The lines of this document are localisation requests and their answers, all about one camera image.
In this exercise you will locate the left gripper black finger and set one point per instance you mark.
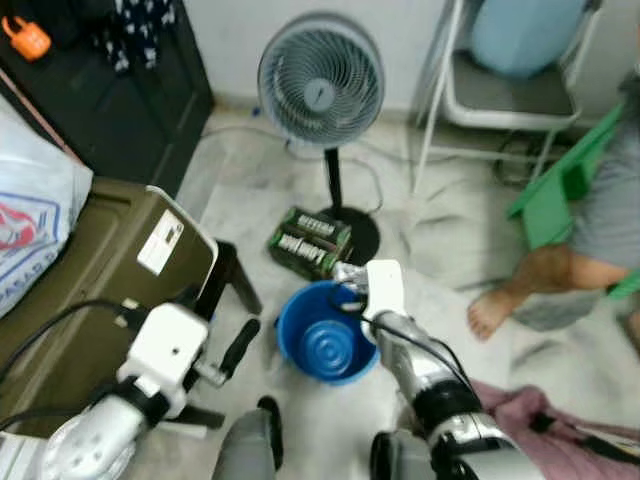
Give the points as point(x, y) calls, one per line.
point(242, 346)

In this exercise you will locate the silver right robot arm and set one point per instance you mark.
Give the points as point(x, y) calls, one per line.
point(420, 370)

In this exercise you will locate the blue plastic bucket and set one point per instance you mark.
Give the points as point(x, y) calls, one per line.
point(325, 345)

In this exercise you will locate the green printed carton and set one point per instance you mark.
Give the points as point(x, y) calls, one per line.
point(310, 243)

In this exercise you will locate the grey left robot leg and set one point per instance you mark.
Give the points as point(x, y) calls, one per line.
point(245, 450)

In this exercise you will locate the grey robot leg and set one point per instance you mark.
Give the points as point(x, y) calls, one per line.
point(400, 460)
point(245, 450)

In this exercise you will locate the olive green storage box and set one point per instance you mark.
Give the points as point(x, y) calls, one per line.
point(90, 260)

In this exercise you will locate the grey right robot leg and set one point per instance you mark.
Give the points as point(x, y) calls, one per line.
point(400, 460)

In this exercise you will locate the seated person grey shorts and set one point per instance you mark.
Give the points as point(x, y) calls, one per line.
point(600, 210)

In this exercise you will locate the grey standing fan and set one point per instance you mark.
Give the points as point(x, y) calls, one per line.
point(320, 90)

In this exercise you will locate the green plastic chair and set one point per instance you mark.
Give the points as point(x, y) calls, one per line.
point(545, 200)

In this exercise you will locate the pink printed blanket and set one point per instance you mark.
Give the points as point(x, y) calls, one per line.
point(530, 425)

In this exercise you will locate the white printed plastic bag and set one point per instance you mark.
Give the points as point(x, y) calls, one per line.
point(35, 200)

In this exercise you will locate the white metal folding chair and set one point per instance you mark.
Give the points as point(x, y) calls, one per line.
point(510, 100)

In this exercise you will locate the black cabinet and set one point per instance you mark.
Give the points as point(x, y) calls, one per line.
point(120, 110)

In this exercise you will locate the light blue cushion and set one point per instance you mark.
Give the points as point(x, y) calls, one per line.
point(530, 35)

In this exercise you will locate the dark white-dotted cloth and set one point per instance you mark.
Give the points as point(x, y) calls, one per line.
point(140, 30)

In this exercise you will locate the orange padlock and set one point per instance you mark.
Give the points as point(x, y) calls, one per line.
point(28, 42)

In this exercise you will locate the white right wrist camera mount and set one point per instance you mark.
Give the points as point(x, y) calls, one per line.
point(385, 290)

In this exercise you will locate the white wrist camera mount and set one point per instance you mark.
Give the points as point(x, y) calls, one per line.
point(165, 345)
point(385, 290)

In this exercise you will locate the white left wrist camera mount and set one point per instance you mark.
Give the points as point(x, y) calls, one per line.
point(165, 345)

